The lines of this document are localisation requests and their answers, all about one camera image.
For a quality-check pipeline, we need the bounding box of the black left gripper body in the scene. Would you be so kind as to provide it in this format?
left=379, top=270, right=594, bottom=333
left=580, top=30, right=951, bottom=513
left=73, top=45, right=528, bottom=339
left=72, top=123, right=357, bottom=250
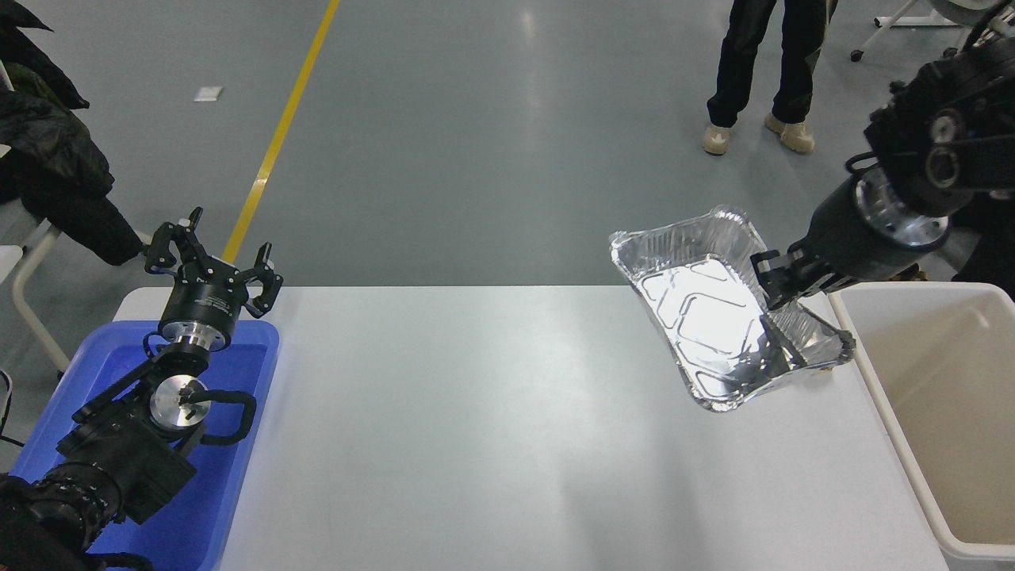
left=159, top=266, right=251, bottom=340

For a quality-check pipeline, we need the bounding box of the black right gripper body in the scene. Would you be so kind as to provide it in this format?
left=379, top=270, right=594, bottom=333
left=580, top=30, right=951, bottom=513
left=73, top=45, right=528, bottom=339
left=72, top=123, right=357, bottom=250
left=791, top=179, right=944, bottom=285

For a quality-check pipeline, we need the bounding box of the rectangular silver foil tray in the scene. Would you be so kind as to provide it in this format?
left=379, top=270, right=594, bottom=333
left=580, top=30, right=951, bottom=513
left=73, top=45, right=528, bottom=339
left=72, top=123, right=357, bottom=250
left=609, top=205, right=857, bottom=413

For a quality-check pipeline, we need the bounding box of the blue plastic tray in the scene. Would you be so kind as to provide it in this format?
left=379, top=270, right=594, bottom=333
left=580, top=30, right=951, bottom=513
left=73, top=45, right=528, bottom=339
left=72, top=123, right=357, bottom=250
left=10, top=320, right=280, bottom=571

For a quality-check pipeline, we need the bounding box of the seated person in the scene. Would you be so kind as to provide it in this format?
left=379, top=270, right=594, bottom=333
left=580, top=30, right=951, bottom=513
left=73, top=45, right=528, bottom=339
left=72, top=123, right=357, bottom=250
left=0, top=0, right=145, bottom=267

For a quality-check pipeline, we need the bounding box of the large pale plastic bin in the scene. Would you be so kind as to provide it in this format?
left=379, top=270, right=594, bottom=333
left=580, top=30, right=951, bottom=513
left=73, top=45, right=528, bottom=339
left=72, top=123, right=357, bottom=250
left=829, top=282, right=1015, bottom=561

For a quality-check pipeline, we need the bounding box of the standing person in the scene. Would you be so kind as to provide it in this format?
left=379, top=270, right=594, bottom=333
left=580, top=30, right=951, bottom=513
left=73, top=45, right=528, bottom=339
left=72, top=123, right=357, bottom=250
left=703, top=0, right=835, bottom=156

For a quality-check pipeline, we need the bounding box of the white wheeled stand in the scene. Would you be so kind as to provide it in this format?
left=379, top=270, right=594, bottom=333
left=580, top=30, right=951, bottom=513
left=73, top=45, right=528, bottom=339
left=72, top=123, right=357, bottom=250
left=851, top=0, right=1000, bottom=63

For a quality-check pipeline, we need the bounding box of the white metal chair frame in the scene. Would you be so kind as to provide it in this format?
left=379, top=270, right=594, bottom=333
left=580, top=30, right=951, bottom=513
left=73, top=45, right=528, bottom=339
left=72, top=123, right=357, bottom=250
left=0, top=220, right=151, bottom=375

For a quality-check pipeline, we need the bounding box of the thin black cable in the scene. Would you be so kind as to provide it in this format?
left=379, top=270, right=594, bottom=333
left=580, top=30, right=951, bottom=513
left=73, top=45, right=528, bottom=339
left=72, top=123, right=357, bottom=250
left=0, top=371, right=25, bottom=449

